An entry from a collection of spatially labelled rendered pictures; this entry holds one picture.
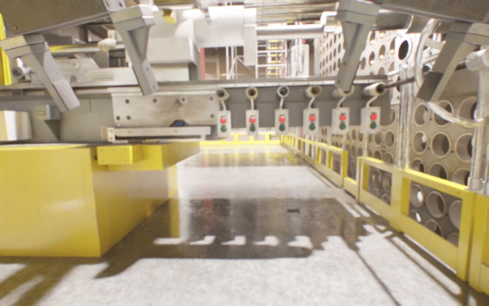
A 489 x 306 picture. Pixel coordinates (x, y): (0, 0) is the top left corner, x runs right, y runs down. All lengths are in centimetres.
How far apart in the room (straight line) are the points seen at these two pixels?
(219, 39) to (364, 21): 146
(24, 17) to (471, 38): 54
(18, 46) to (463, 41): 57
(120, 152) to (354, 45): 118
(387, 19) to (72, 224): 222
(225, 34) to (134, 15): 141
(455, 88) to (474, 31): 195
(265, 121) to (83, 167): 103
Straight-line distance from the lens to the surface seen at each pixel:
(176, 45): 163
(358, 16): 35
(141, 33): 35
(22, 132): 215
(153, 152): 141
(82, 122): 195
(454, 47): 44
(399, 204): 178
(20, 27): 42
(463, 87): 241
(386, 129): 365
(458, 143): 272
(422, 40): 92
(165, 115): 164
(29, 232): 177
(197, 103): 158
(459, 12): 40
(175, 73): 174
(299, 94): 155
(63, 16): 38
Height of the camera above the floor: 69
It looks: 7 degrees down
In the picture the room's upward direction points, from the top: 1 degrees counter-clockwise
